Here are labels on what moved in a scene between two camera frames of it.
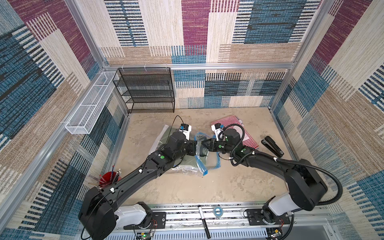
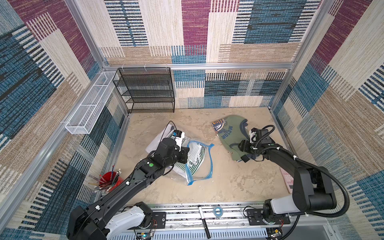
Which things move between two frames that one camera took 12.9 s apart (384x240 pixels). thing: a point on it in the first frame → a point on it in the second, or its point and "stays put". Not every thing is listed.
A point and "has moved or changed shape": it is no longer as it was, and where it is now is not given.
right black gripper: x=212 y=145 → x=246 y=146
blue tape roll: x=221 y=211 stays put
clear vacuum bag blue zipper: x=201 y=161 has moved or changed shape
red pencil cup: x=107 y=178 stays put
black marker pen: x=204 y=222 stays put
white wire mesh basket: x=85 y=118 stays put
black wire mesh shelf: x=146 y=89 stays put
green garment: x=187 y=160 → x=231 y=130
